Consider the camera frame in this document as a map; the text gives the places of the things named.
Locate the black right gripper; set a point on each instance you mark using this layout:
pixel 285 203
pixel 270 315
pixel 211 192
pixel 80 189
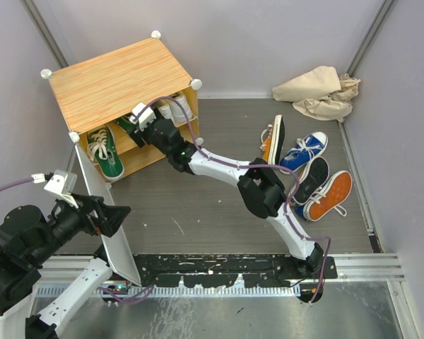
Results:
pixel 138 134

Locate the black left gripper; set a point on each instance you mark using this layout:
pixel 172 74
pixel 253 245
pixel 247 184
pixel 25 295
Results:
pixel 114 215

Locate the green sneaker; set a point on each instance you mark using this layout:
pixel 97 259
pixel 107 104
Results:
pixel 126 124
pixel 101 150

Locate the orange sneaker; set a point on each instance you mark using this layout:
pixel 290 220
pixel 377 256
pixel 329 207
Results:
pixel 329 197
pixel 272 139

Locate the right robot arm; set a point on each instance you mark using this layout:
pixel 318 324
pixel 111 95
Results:
pixel 262 192

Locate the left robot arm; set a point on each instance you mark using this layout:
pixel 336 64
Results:
pixel 27 240

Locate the white shoe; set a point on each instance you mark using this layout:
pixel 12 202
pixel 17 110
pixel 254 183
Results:
pixel 180 108
pixel 164 109

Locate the wooden shoe cabinet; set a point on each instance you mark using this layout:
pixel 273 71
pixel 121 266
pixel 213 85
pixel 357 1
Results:
pixel 94 93

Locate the blue sneaker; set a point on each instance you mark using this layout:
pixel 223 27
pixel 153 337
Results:
pixel 311 182
pixel 305 149

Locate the beige cloth bag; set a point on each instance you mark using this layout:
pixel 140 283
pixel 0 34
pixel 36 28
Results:
pixel 320 94

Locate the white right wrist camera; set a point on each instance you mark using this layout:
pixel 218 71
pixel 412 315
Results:
pixel 142 115

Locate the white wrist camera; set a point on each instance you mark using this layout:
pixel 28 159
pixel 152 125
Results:
pixel 59 184
pixel 142 115

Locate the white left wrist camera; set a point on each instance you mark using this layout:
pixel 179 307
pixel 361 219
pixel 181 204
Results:
pixel 59 184

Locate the grey cable duct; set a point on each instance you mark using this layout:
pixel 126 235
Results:
pixel 53 291

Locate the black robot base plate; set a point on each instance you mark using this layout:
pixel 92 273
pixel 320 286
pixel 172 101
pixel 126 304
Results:
pixel 224 270

